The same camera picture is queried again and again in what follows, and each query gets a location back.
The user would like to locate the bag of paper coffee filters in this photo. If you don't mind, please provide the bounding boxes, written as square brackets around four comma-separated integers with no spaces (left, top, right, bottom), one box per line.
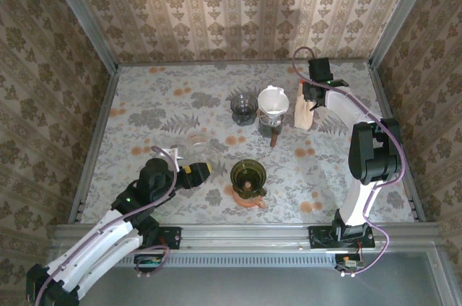
[293,80,315,130]

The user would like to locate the clear glass carafe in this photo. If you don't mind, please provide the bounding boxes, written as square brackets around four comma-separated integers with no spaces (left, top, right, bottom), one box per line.
[258,107,288,129]
[186,134,209,163]

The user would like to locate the white paper coffee filter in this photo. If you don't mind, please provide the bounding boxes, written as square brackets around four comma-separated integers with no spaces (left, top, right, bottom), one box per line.
[257,85,290,118]

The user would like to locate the green plastic coffee dripper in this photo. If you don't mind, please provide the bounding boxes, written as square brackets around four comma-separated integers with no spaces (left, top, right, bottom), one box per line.
[230,159,268,198]

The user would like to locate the grey carafe with brown handle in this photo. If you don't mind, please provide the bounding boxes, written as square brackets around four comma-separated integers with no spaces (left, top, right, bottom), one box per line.
[259,118,286,149]

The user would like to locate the smoke grey coffee dripper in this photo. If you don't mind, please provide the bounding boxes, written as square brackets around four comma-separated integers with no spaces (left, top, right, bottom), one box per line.
[230,92,259,126]

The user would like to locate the orange coffee server carafe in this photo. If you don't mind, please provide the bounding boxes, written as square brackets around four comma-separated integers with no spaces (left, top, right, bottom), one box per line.
[230,190,267,209]

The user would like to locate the left small connector board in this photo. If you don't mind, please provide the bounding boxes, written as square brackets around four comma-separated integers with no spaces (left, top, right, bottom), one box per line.
[133,253,163,274]

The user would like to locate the small connector board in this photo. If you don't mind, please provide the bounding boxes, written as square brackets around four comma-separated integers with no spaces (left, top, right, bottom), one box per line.
[334,253,364,273]
[133,253,163,274]

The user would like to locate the right small connector board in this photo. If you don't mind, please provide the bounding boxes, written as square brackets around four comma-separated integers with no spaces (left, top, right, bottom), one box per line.
[334,253,364,273]

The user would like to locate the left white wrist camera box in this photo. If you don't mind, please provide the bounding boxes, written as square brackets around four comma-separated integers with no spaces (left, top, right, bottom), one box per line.
[162,145,181,162]

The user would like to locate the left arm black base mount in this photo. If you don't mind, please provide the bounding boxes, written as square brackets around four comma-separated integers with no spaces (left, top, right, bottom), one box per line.
[117,225,181,250]

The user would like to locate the aluminium table side rail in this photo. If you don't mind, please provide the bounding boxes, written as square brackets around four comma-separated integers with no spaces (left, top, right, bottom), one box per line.
[367,66,429,222]
[66,67,122,226]

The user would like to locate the aluminium front mounting rail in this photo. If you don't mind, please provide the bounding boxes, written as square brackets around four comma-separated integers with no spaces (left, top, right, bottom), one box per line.
[53,224,440,252]

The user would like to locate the aluminium table back rail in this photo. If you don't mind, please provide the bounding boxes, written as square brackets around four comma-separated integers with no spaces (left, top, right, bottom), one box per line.
[117,60,371,68]

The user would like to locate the grey slotted cable duct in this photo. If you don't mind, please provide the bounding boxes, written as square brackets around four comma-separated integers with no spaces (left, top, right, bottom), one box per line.
[66,253,339,268]

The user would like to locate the aluminium frame post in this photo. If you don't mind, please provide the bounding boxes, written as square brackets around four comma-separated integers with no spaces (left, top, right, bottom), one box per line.
[42,0,121,73]
[367,0,436,71]

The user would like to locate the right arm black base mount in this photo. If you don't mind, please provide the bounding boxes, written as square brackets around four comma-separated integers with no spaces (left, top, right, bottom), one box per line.
[308,225,376,249]

